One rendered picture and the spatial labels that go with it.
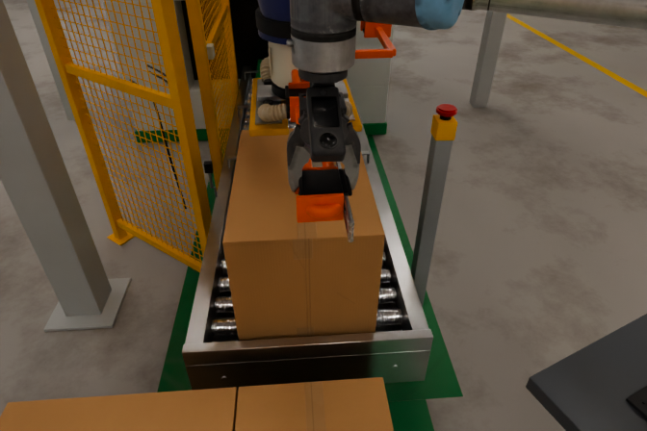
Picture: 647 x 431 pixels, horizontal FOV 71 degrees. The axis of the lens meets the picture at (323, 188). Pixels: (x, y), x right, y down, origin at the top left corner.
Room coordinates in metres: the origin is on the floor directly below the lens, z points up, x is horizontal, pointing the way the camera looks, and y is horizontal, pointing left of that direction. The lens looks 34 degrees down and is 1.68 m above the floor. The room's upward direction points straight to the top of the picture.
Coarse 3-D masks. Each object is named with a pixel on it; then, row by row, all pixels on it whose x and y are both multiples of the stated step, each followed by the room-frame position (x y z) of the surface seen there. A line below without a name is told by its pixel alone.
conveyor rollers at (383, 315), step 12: (288, 120) 2.35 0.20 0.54; (384, 252) 1.24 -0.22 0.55; (384, 264) 1.21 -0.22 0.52; (384, 276) 1.12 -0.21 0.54; (228, 288) 1.08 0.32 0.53; (384, 288) 1.06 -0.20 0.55; (216, 300) 1.01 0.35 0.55; (228, 300) 1.01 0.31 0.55; (384, 300) 1.03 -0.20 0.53; (384, 312) 0.96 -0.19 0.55; (396, 312) 0.96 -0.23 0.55; (216, 324) 0.91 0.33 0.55; (228, 324) 0.91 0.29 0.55; (384, 324) 0.94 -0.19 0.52
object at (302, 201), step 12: (312, 168) 0.64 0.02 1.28; (324, 168) 0.64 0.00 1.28; (336, 168) 0.65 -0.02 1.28; (300, 180) 0.61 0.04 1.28; (312, 180) 0.61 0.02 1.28; (324, 180) 0.61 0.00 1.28; (336, 180) 0.61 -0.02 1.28; (300, 192) 0.58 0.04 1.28; (312, 192) 0.58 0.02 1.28; (324, 192) 0.58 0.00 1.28; (336, 192) 0.58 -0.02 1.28; (300, 204) 0.56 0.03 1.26; (312, 204) 0.57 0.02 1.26; (324, 204) 0.57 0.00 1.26; (300, 216) 0.56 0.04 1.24; (336, 216) 0.57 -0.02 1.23
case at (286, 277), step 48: (240, 144) 1.32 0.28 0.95; (240, 192) 1.04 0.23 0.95; (288, 192) 1.04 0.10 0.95; (240, 240) 0.84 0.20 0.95; (288, 240) 0.85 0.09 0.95; (336, 240) 0.85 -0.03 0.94; (240, 288) 0.84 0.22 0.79; (288, 288) 0.85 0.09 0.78; (336, 288) 0.85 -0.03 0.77; (240, 336) 0.83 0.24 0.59; (288, 336) 0.84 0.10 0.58
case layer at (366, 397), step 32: (288, 384) 0.72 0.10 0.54; (320, 384) 0.72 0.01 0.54; (352, 384) 0.72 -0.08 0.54; (32, 416) 0.63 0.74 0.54; (64, 416) 0.63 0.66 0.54; (96, 416) 0.63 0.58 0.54; (128, 416) 0.63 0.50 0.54; (160, 416) 0.63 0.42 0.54; (192, 416) 0.63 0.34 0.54; (224, 416) 0.63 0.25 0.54; (256, 416) 0.63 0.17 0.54; (288, 416) 0.63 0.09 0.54; (320, 416) 0.63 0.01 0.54; (352, 416) 0.63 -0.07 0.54; (384, 416) 0.63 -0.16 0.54
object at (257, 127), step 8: (256, 80) 1.34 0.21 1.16; (264, 80) 1.27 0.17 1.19; (256, 88) 1.29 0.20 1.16; (256, 96) 1.21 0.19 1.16; (256, 104) 1.16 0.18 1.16; (272, 104) 1.13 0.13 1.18; (256, 112) 1.12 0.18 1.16; (256, 120) 1.07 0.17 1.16; (280, 120) 1.07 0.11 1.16; (256, 128) 1.04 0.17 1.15; (264, 128) 1.04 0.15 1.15; (272, 128) 1.04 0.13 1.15; (280, 128) 1.04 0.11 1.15; (288, 128) 1.04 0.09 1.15
